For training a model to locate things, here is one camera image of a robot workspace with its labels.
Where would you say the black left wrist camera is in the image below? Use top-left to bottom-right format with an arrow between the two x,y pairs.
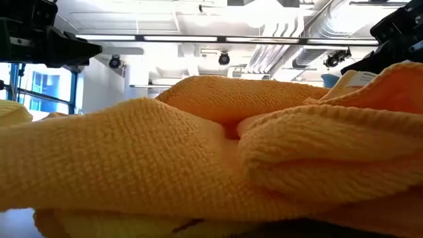
0,0 -> 59,30

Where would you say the silver ventilation duct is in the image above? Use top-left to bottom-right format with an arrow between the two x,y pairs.
292,0 -> 381,69

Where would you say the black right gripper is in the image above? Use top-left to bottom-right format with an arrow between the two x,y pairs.
340,0 -> 423,75

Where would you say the dark window frame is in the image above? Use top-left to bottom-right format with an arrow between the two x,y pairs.
0,62 -> 79,115

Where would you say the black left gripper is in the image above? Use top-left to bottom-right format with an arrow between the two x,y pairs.
0,16 -> 102,69

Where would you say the blue spray bottle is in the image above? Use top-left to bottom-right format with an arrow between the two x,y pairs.
321,73 -> 341,89

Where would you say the black ceiling spotlight cluster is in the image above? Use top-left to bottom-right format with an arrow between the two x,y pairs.
323,48 -> 352,69

